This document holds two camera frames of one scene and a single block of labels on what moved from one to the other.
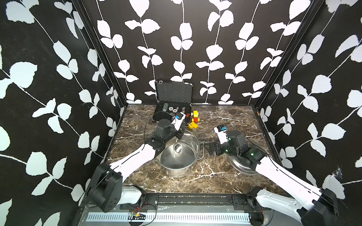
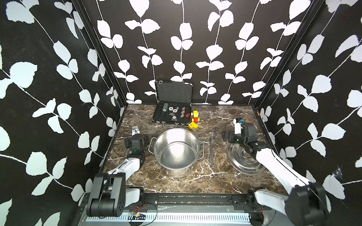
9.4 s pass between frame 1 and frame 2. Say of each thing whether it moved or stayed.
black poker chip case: stayed
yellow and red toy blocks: stayed
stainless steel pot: stayed
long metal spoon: moved
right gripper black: moved
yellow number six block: stayed
